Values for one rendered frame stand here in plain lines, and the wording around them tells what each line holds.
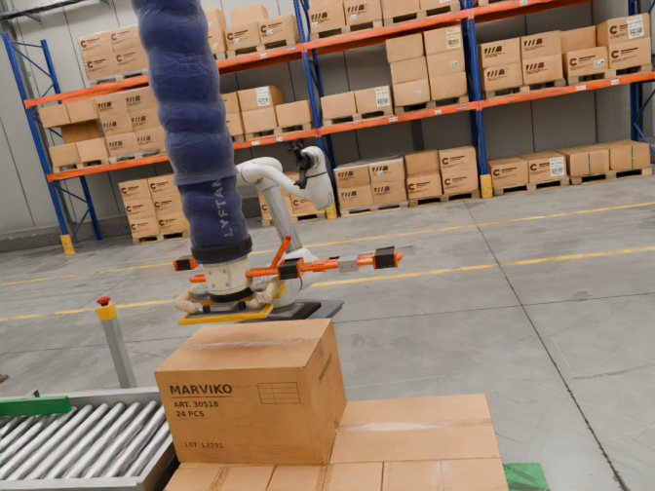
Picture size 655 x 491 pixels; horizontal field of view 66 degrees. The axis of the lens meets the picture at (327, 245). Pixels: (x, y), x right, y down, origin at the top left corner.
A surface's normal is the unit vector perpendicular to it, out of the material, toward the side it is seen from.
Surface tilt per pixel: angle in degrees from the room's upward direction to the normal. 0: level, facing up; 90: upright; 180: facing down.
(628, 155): 88
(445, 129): 90
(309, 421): 90
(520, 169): 90
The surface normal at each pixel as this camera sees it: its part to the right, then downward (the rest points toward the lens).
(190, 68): 0.45, -0.04
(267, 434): -0.24, 0.28
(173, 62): 0.02, 0.07
